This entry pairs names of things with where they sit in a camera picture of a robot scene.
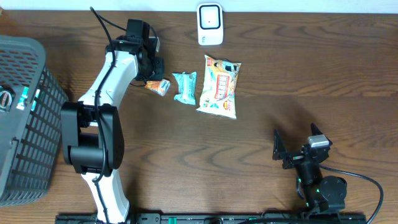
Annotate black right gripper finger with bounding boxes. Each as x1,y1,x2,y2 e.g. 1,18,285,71
272,129,287,161
310,123,323,136

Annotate orange tissue pack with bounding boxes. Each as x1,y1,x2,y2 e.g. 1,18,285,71
145,79,170,96

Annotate teal snack pack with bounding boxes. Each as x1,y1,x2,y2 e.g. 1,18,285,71
173,72,197,105

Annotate large yellow snack bag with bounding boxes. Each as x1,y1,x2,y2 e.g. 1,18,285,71
197,55,241,119

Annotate teal tissue pack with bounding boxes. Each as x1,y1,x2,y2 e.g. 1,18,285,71
16,86,40,111

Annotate dark green round-logo box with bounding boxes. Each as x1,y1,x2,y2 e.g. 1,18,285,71
1,86,15,112

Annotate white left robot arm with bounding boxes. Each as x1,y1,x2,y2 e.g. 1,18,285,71
55,19,164,223

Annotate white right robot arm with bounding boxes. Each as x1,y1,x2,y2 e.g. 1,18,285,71
272,123,347,219

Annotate white barcode scanner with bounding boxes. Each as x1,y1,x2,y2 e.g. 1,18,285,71
197,3,224,45

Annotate grey plastic shopping basket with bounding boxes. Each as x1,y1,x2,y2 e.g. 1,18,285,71
1,35,68,207

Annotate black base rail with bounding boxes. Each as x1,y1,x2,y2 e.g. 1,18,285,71
55,212,368,224

